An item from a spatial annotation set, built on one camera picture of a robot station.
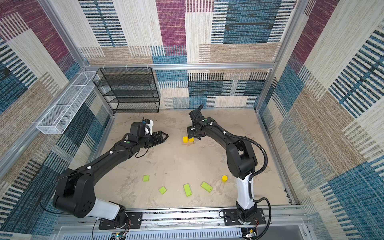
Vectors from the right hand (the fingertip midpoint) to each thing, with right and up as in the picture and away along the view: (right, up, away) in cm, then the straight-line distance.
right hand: (194, 134), depth 94 cm
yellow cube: (-6, -4, +5) cm, 8 cm away
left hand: (-16, 0, -9) cm, 18 cm away
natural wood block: (-3, -7, +7) cm, 10 cm away
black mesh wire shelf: (-47, +31, +15) cm, 58 cm away
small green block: (-28, -25, -7) cm, 38 cm away
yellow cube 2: (-1, -4, +6) cm, 7 cm away
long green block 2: (+7, -28, -11) cm, 31 cm away
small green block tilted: (-17, -29, -13) cm, 36 cm away
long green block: (-3, -29, -11) cm, 32 cm away
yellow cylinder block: (+17, -24, -10) cm, 31 cm away
